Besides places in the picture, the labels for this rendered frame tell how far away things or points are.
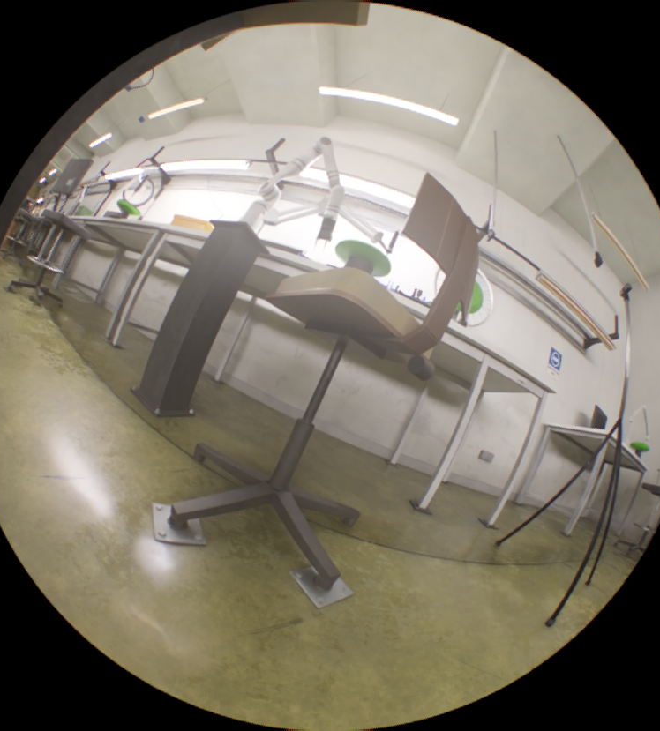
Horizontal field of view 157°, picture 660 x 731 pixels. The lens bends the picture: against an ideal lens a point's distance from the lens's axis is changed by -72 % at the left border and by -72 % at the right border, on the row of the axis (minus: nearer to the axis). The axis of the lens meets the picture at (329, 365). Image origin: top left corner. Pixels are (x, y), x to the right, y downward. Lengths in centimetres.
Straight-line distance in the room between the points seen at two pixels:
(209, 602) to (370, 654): 29
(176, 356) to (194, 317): 17
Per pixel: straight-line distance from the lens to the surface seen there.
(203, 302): 100
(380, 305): 45
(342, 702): 48
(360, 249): 118
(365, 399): 202
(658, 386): 495
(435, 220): 51
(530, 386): 155
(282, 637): 49
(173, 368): 101
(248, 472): 71
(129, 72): 47
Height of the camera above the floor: 42
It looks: 3 degrees up
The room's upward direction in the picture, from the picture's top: 24 degrees clockwise
